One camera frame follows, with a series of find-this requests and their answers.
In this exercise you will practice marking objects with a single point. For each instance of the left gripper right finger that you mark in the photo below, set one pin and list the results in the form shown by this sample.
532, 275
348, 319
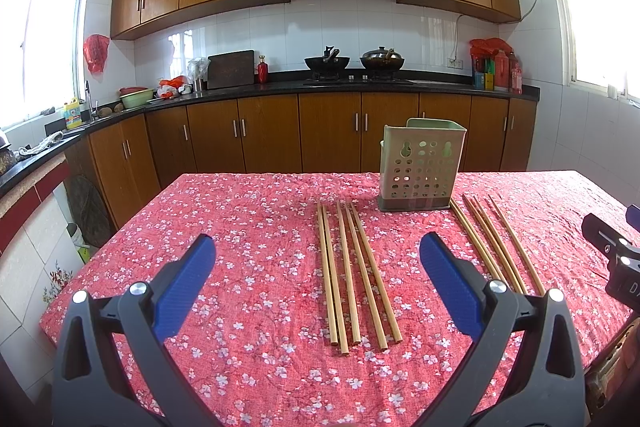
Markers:
546, 385

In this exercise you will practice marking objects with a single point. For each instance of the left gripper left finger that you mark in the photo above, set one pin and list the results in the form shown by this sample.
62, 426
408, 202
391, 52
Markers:
90, 385

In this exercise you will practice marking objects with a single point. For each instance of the bamboo chopstick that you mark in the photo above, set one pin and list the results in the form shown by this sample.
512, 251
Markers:
519, 247
492, 268
468, 202
351, 296
336, 295
391, 317
373, 307
327, 284
506, 257

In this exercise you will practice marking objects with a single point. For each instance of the red floral tablecloth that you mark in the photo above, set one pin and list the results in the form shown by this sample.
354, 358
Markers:
255, 346

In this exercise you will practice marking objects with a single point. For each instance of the green perforated utensil holder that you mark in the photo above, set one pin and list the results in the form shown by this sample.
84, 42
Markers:
419, 164

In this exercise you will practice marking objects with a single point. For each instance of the red bag condiment pile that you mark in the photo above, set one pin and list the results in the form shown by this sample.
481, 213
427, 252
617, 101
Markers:
495, 66

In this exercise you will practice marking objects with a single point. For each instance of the yellow detergent bottle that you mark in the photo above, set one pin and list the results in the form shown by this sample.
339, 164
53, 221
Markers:
72, 114

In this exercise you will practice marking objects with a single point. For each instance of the green basin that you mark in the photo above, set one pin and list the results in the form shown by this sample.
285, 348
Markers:
135, 96

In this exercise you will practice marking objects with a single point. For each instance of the red white plastic bag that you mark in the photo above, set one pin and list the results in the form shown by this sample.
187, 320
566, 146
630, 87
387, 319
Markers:
171, 88

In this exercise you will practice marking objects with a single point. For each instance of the lower wooden cabinets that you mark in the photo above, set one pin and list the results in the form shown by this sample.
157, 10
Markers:
131, 161

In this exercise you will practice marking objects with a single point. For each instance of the dark wooden cutting board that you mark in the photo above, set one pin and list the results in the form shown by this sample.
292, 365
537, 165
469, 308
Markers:
230, 70

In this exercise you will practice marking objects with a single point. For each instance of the black wok with lid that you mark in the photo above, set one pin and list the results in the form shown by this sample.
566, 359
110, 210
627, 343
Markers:
382, 63

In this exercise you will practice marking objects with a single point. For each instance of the red sauce bottle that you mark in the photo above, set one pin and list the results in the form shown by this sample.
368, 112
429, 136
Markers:
262, 70

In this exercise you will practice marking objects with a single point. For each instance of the red plastic bag on wall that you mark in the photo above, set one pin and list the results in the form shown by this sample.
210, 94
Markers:
95, 50

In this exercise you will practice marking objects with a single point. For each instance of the black wok with handle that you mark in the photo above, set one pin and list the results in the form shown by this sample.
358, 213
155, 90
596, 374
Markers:
329, 65

